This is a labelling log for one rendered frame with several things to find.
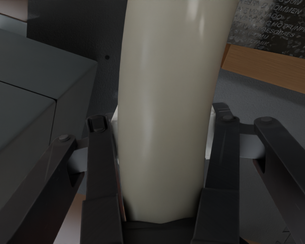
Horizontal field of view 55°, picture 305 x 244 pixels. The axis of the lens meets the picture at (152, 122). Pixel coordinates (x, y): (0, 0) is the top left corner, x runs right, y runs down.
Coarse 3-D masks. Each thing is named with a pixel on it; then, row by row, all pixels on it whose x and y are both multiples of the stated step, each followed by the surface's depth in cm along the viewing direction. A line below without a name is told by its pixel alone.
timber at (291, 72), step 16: (240, 48) 90; (224, 64) 93; (240, 64) 92; (256, 64) 92; (272, 64) 91; (288, 64) 91; (304, 64) 90; (272, 80) 93; (288, 80) 93; (304, 80) 92
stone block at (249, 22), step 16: (240, 0) 35; (256, 0) 34; (272, 0) 34; (288, 0) 33; (304, 0) 32; (240, 16) 37; (256, 16) 36; (272, 16) 36; (288, 16) 35; (304, 16) 35; (240, 32) 40; (256, 32) 39; (272, 32) 38; (288, 32) 38; (304, 32) 37; (256, 48) 42; (272, 48) 41; (288, 48) 40; (304, 48) 40
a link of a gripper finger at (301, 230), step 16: (256, 128) 15; (272, 128) 14; (272, 144) 13; (288, 144) 13; (256, 160) 15; (272, 160) 13; (288, 160) 12; (304, 160) 11; (272, 176) 13; (288, 176) 11; (304, 176) 11; (272, 192) 13; (288, 192) 11; (304, 192) 10; (288, 208) 11; (304, 208) 10; (288, 224) 11; (304, 224) 10; (304, 240) 10
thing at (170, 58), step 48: (144, 0) 7; (192, 0) 7; (144, 48) 8; (192, 48) 7; (144, 96) 8; (192, 96) 8; (144, 144) 9; (192, 144) 9; (144, 192) 9; (192, 192) 10
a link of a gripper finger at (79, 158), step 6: (108, 114) 20; (84, 138) 17; (78, 144) 16; (84, 144) 16; (114, 144) 17; (78, 150) 16; (84, 150) 16; (114, 150) 17; (72, 156) 16; (78, 156) 16; (84, 156) 16; (72, 162) 16; (78, 162) 16; (84, 162) 16; (72, 168) 16; (78, 168) 16; (84, 168) 16; (72, 174) 16
